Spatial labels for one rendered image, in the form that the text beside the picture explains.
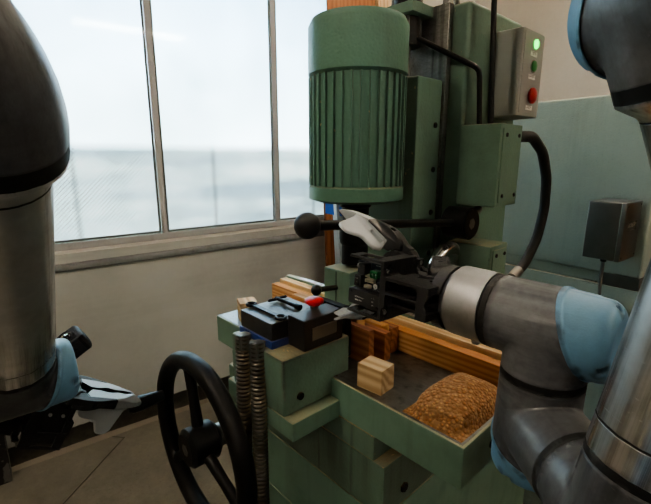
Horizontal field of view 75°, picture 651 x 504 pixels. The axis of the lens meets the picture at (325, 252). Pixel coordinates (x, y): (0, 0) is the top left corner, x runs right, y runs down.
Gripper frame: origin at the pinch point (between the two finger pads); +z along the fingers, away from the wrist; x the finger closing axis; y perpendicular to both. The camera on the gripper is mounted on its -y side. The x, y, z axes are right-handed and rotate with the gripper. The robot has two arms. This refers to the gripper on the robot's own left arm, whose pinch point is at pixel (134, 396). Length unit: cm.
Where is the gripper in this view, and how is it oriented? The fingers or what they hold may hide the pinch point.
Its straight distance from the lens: 76.7
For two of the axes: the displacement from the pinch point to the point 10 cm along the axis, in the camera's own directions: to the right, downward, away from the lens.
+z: 6.7, 3.4, 6.6
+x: 6.4, 1.9, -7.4
